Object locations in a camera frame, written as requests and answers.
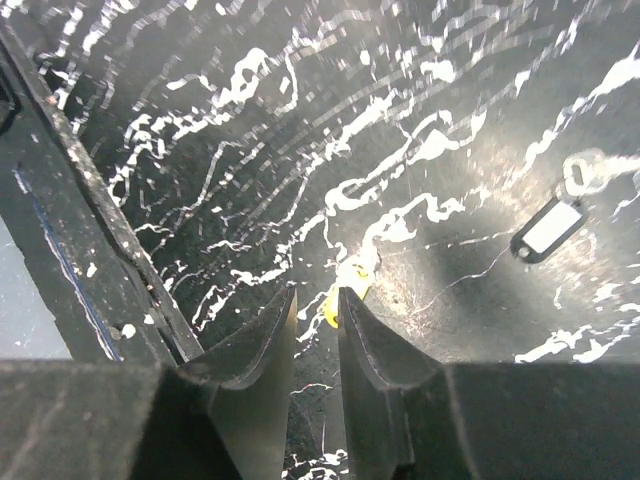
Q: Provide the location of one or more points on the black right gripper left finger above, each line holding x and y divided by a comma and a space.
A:
225, 412

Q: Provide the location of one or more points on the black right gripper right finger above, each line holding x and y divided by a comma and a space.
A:
398, 413

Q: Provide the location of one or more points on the yellow key tag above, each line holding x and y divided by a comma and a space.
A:
354, 278

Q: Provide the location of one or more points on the black key tag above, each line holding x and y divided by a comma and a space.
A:
547, 230

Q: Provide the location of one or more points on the silver key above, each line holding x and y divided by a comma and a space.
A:
590, 171

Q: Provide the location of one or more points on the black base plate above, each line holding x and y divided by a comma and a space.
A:
75, 281

